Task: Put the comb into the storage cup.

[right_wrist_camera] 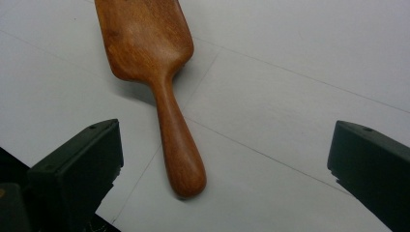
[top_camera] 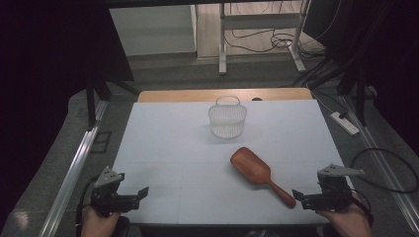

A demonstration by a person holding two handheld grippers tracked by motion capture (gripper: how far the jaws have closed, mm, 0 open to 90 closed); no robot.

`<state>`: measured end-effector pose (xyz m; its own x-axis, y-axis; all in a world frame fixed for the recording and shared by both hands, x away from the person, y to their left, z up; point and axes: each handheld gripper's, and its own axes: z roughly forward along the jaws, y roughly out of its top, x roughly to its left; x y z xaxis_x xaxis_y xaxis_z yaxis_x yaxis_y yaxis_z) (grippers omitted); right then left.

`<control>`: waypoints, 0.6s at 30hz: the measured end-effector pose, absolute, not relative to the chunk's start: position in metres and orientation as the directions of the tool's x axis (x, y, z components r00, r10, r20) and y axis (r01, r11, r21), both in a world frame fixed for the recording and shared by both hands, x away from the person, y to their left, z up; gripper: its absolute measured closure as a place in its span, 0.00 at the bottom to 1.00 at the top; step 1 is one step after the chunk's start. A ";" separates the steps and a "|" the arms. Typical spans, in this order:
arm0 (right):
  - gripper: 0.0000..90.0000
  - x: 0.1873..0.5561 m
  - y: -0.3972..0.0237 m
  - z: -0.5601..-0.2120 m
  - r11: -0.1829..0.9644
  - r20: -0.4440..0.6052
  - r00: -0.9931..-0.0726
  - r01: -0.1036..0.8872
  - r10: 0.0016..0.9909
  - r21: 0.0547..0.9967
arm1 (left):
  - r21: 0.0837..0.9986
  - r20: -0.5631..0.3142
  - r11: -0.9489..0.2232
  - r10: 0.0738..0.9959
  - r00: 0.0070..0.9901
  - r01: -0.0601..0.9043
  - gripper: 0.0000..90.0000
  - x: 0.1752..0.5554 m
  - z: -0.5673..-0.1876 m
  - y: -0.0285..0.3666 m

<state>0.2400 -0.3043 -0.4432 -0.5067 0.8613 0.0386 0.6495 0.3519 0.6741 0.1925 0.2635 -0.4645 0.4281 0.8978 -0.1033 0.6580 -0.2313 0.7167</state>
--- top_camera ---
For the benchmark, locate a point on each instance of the black floor frame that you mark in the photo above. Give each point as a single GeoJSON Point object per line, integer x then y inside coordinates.
{"type": "Point", "coordinates": [102, 141]}

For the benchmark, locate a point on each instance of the black stand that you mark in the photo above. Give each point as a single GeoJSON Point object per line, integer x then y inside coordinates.
{"type": "Point", "coordinates": [90, 98]}
{"type": "Point", "coordinates": [360, 95]}

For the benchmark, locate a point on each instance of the person's left hand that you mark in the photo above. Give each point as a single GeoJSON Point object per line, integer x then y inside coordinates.
{"type": "Point", "coordinates": [97, 225]}

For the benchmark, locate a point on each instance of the aluminium rail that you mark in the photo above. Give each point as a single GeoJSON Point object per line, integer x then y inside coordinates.
{"type": "Point", "coordinates": [378, 154]}
{"type": "Point", "coordinates": [70, 177]}

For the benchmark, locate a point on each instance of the white plastic basket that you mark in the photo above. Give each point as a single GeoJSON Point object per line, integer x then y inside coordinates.
{"type": "Point", "coordinates": [227, 128]}

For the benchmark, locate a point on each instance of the white metal desk frame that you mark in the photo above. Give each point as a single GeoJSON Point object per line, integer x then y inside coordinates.
{"type": "Point", "coordinates": [260, 20]}

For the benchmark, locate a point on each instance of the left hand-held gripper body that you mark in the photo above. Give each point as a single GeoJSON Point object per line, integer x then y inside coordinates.
{"type": "Point", "coordinates": [107, 197]}

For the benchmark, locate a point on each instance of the white panel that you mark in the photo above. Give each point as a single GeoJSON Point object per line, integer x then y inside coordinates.
{"type": "Point", "coordinates": [151, 29]}

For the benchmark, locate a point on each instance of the white power strip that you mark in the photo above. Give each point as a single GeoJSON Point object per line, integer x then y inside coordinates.
{"type": "Point", "coordinates": [346, 124]}

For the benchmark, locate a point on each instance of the black curtain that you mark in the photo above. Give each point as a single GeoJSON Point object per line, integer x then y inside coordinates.
{"type": "Point", "coordinates": [388, 49]}
{"type": "Point", "coordinates": [39, 65]}

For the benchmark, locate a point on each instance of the wooden table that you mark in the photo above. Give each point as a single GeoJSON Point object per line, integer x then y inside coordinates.
{"type": "Point", "coordinates": [184, 95]}

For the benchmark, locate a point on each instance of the wooden hairbrush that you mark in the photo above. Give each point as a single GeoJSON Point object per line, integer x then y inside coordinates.
{"type": "Point", "coordinates": [252, 164]}

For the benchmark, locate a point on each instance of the black plug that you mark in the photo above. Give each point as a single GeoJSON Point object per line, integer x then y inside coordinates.
{"type": "Point", "coordinates": [343, 114]}

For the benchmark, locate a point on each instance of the person's right hand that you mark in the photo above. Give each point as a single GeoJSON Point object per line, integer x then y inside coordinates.
{"type": "Point", "coordinates": [351, 223]}

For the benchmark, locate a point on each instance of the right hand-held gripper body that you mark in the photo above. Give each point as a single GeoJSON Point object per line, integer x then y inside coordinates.
{"type": "Point", "coordinates": [334, 194]}

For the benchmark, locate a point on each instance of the person's checked clothing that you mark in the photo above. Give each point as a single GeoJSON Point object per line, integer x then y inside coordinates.
{"type": "Point", "coordinates": [258, 233]}

